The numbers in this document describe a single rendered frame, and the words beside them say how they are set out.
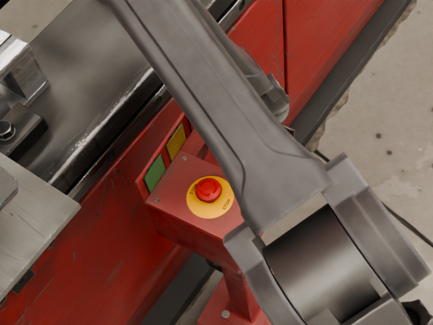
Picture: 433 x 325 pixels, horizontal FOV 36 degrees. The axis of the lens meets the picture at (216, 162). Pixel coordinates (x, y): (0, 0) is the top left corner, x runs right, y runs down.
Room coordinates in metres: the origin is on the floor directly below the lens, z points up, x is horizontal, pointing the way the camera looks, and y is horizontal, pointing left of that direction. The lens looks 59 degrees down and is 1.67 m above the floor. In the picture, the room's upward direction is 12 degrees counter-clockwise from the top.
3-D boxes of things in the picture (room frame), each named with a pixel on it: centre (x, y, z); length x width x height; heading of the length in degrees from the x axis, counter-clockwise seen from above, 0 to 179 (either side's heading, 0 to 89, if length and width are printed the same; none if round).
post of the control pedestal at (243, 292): (0.52, 0.00, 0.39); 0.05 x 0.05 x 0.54; 50
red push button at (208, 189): (0.48, 0.02, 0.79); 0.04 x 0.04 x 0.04
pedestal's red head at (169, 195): (0.52, 0.00, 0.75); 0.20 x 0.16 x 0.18; 140
